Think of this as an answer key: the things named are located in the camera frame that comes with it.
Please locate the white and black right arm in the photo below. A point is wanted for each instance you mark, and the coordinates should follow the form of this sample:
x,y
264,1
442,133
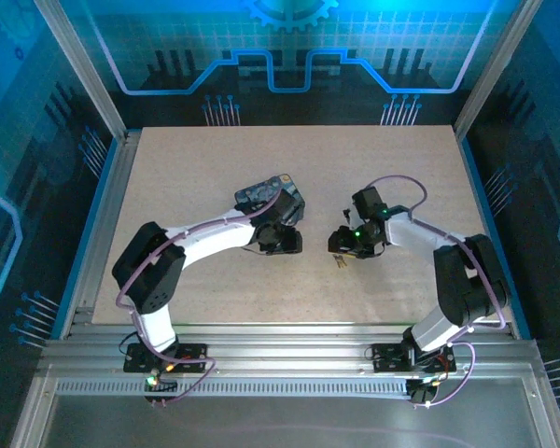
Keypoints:
x,y
466,280

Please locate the silver spare key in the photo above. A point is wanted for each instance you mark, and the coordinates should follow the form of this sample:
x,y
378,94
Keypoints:
x,y
344,263

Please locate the blue patterned cloth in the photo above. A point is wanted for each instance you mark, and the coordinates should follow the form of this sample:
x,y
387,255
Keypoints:
x,y
254,193

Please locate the aluminium front frame rail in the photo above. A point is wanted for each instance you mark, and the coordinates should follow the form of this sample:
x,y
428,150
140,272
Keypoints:
x,y
289,338

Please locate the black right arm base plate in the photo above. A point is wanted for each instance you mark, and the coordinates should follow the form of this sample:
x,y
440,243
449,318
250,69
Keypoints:
x,y
387,357

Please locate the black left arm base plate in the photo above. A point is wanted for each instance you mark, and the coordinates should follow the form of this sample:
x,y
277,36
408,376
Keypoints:
x,y
191,357

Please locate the aluminium side frame rail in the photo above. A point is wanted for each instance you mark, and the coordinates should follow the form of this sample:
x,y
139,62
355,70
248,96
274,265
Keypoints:
x,y
102,233

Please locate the aluminium frame post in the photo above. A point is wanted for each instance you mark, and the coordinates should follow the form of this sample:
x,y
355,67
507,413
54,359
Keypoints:
x,y
81,70
492,70

